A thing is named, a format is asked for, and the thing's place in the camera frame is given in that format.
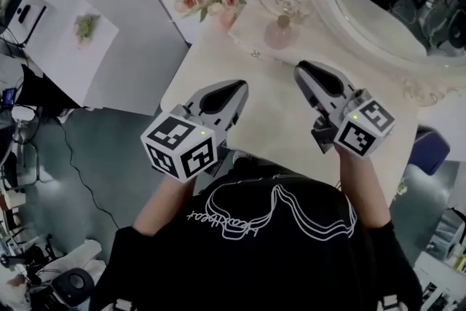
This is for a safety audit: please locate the black floor cable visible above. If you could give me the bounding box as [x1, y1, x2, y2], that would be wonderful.
[53, 115, 122, 230]

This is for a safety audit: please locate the person's black printed t-shirt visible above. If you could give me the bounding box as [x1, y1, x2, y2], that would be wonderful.
[89, 155, 424, 311]

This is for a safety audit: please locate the small blue screen device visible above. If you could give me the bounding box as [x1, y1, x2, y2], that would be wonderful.
[1, 87, 16, 107]

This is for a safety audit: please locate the small potted green plant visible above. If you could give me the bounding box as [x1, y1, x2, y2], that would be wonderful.
[74, 12, 102, 45]

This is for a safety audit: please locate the white crumpled cloth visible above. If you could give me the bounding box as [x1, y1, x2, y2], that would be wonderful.
[34, 238, 107, 288]

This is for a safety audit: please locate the person's right forearm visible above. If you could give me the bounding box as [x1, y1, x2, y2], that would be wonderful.
[333, 144, 392, 230]

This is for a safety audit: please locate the dark blue stool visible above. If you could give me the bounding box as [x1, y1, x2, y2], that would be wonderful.
[406, 125, 451, 176]

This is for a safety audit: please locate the white device with black panel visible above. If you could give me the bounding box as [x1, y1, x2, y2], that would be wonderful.
[6, 0, 49, 48]

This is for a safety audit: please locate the person's left forearm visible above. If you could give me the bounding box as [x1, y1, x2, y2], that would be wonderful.
[133, 173, 194, 238]

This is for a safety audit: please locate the pink flower vase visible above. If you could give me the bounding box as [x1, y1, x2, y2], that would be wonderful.
[217, 4, 245, 31]

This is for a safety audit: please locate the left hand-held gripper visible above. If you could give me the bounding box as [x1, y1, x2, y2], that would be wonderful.
[141, 79, 250, 184]

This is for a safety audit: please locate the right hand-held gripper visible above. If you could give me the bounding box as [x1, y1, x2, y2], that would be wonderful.
[293, 60, 396, 160]

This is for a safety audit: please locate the small pink glass container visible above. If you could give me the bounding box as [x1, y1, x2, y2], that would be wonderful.
[263, 13, 296, 50]

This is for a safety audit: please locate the black round speaker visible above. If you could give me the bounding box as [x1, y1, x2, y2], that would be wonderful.
[50, 267, 96, 307]

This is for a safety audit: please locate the white side desk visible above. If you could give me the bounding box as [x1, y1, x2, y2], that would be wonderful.
[0, 0, 120, 109]

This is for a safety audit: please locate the white ornate framed mirror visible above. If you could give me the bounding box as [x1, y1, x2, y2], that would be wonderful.
[228, 0, 466, 107]

